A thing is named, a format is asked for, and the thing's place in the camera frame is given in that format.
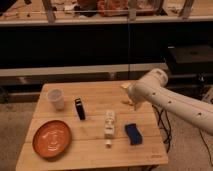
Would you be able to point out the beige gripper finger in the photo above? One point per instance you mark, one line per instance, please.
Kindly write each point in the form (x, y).
(125, 85)

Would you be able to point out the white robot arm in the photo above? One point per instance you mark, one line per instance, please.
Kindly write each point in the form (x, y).
(152, 88)

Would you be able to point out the black upright eraser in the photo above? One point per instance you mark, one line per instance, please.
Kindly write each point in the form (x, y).
(80, 109)

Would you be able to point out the orange carrot toy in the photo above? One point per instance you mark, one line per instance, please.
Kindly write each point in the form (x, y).
(126, 102)

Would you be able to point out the white small bottle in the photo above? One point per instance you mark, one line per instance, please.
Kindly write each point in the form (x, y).
(109, 127)

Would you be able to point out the blue sponge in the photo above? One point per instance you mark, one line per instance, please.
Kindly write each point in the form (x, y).
(133, 134)

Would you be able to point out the black box on right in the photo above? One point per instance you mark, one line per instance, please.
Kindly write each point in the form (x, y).
(190, 56)

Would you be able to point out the translucent plastic cup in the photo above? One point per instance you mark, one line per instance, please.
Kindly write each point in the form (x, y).
(56, 98)

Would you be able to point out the orange round plate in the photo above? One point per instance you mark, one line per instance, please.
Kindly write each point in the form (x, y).
(51, 139)

